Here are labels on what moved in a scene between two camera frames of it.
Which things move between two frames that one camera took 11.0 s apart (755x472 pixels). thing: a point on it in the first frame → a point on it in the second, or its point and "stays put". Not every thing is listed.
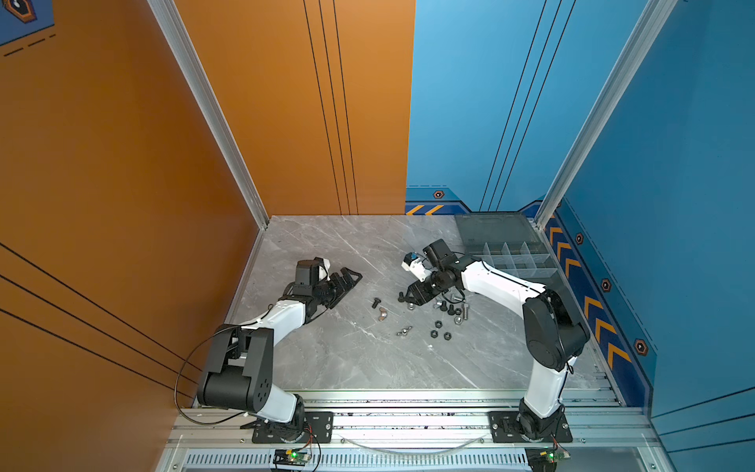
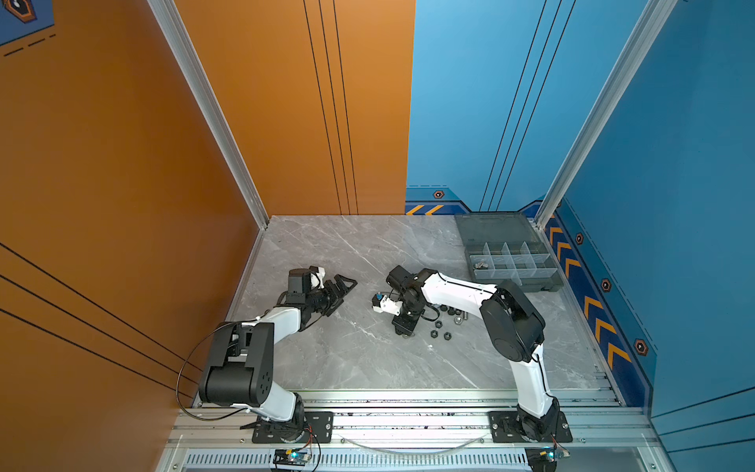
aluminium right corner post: [653, 18] stays put
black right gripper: [419, 294] → [402, 327]
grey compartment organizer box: [512, 242] stays put
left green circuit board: [290, 457] stays put
